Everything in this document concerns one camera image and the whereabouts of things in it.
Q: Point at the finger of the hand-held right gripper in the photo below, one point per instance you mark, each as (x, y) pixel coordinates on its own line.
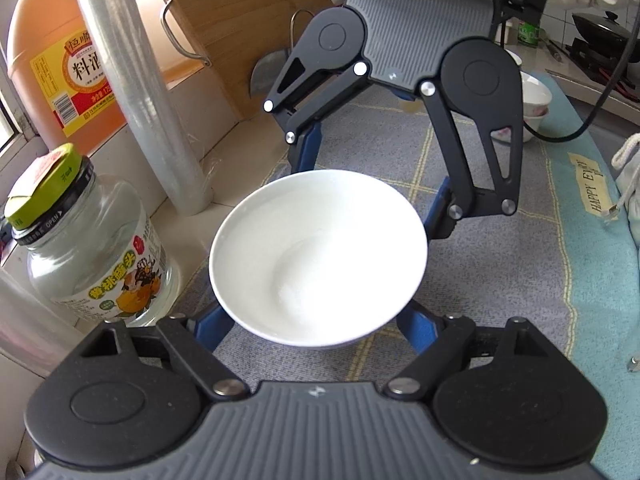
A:
(439, 212)
(306, 152)

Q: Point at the green label jar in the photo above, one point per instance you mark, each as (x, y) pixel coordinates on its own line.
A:
(528, 32)

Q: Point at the white floral bowl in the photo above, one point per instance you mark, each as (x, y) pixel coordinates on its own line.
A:
(310, 260)
(536, 92)
(531, 127)

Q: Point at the black gas stove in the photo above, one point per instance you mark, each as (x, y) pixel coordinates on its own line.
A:
(590, 62)

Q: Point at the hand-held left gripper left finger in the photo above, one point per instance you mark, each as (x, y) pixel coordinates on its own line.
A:
(212, 327)

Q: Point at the clear glass jar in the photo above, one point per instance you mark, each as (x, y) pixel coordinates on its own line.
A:
(90, 260)

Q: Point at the bamboo cutting board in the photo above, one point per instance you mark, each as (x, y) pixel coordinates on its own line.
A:
(225, 20)

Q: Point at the grey and teal checked towel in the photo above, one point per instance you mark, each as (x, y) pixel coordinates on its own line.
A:
(500, 285)

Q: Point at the small metal tool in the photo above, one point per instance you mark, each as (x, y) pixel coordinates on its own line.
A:
(555, 51)

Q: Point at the black wok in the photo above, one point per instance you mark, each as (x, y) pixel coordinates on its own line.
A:
(600, 27)

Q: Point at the orange cooking wine jug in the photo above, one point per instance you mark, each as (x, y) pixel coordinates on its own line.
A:
(55, 60)

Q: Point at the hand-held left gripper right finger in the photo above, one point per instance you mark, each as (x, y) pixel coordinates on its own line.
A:
(420, 330)

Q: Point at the large plastic wrap roll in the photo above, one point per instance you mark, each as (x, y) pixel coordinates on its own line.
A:
(145, 100)

